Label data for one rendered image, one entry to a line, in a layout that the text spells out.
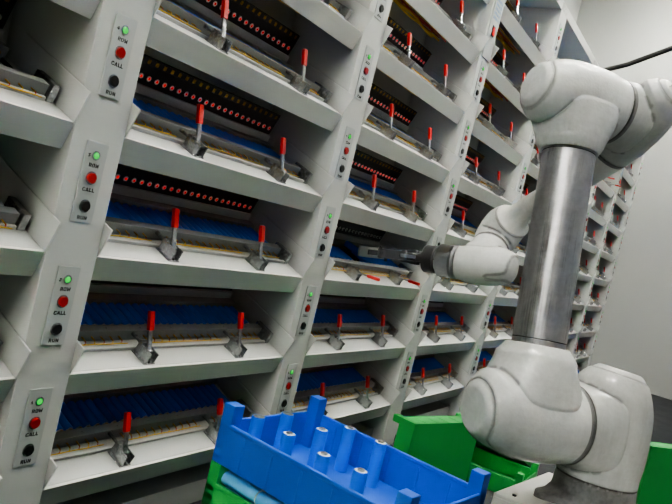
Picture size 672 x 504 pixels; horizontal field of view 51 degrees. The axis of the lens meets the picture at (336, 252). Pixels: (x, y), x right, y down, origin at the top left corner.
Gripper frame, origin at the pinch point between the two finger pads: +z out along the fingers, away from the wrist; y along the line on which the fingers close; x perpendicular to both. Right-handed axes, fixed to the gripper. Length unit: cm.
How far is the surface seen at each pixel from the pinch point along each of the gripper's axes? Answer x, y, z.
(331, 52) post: 44, -41, -4
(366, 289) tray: -10.4, -6.7, -3.4
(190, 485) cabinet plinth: -56, -59, 6
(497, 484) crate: -63, 32, -35
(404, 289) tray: -9.4, 17.2, -3.9
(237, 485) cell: -35, -103, -38
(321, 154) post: 19.8, -41.2, -5.0
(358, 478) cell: -30, -103, -55
